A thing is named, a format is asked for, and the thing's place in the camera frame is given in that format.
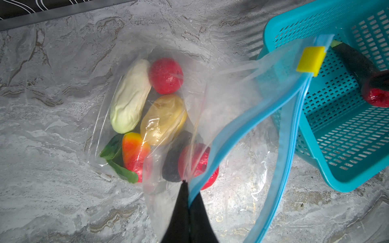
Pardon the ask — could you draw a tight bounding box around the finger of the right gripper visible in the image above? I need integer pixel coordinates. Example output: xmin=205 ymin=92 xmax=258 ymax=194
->
xmin=368 ymin=70 xmax=389 ymax=91

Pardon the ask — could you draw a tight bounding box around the orange red toy pepper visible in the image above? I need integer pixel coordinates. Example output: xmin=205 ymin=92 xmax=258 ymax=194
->
xmin=122 ymin=132 xmax=151 ymax=183

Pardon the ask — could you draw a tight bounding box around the yellow toy potato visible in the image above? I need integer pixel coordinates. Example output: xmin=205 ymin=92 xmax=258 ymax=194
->
xmin=140 ymin=94 xmax=187 ymax=146

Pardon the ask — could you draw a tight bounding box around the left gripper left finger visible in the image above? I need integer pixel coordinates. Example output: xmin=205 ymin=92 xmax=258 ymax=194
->
xmin=162 ymin=181 xmax=190 ymax=243

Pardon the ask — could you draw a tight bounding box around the red toy tomato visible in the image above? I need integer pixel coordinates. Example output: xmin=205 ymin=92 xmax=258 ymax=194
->
xmin=178 ymin=143 xmax=219 ymax=190
xmin=361 ymin=83 xmax=389 ymax=108
xmin=149 ymin=58 xmax=184 ymax=95

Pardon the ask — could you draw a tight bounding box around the teal plastic basket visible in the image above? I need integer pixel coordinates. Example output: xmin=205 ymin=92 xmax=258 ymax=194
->
xmin=260 ymin=1 xmax=389 ymax=192

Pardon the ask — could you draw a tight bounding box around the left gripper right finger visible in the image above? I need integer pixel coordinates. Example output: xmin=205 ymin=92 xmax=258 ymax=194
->
xmin=189 ymin=193 xmax=219 ymax=243

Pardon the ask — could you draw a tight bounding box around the black toy item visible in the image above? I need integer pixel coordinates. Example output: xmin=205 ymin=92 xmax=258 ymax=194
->
xmin=330 ymin=40 xmax=380 ymax=86

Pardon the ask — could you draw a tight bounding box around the clear zip top bag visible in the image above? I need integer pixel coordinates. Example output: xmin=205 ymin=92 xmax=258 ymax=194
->
xmin=85 ymin=34 xmax=334 ymax=243

